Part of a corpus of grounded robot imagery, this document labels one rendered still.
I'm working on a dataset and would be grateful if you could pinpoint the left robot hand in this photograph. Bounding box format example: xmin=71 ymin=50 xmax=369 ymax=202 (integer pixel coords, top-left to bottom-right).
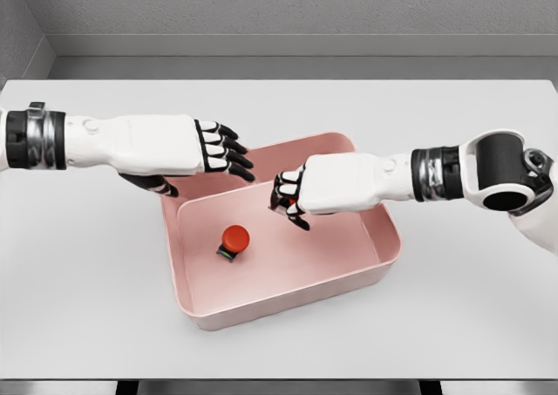
xmin=108 ymin=114 xmax=256 ymax=199

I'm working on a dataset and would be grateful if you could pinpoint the pink rectangular basket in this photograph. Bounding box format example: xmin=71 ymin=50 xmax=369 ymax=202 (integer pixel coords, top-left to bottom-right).
xmin=159 ymin=131 xmax=403 ymax=332

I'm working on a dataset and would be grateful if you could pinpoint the red button industrial switch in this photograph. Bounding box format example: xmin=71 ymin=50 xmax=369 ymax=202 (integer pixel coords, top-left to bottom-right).
xmin=216 ymin=224 xmax=251 ymax=264

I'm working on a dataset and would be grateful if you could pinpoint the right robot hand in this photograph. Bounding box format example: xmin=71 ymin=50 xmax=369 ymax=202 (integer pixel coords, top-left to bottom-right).
xmin=269 ymin=152 xmax=387 ymax=232

